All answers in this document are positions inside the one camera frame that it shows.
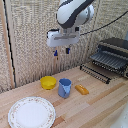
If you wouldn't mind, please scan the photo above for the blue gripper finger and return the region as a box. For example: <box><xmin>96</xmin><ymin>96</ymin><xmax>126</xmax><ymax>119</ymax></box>
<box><xmin>53</xmin><ymin>49</ymin><xmax>59</xmax><ymax>57</ymax></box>
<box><xmin>65</xmin><ymin>47</ymin><xmax>71</xmax><ymax>55</ymax></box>

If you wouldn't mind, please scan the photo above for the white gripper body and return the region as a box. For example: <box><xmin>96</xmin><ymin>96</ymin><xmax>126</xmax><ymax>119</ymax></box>
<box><xmin>46</xmin><ymin>28</ymin><xmax>81</xmax><ymax>48</ymax></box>

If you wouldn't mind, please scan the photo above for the yellow bowl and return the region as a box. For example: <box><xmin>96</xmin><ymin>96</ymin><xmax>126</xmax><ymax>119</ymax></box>
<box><xmin>39</xmin><ymin>75</ymin><xmax>58</xmax><ymax>91</ymax></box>

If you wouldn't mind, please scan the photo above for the blue cup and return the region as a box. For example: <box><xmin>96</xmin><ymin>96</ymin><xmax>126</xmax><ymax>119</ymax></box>
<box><xmin>57</xmin><ymin>78</ymin><xmax>73</xmax><ymax>99</ymax></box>

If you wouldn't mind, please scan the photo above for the orange yellow bread piece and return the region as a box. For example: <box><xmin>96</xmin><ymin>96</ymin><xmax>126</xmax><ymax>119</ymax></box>
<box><xmin>74</xmin><ymin>84</ymin><xmax>90</xmax><ymax>96</ymax></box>

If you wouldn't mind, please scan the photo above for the black toaster oven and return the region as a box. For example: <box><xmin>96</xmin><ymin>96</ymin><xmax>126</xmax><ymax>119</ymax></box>
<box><xmin>89</xmin><ymin>36</ymin><xmax>128</xmax><ymax>80</ymax></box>

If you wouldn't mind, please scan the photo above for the white floral rim plate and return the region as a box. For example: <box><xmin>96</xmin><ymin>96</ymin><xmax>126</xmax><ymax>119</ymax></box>
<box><xmin>7</xmin><ymin>96</ymin><xmax>57</xmax><ymax>128</ymax></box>

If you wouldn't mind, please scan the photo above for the black wire oven rack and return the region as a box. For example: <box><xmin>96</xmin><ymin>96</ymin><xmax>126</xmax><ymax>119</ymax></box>
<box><xmin>79</xmin><ymin>63</ymin><xmax>112</xmax><ymax>85</ymax></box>

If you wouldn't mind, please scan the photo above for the black cable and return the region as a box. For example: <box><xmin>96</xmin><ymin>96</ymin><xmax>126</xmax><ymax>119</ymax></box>
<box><xmin>79</xmin><ymin>10</ymin><xmax>128</xmax><ymax>37</ymax></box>

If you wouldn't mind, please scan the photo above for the wooden wall post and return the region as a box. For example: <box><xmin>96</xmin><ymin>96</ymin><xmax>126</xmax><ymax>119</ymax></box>
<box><xmin>0</xmin><ymin>0</ymin><xmax>17</xmax><ymax>90</ymax></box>

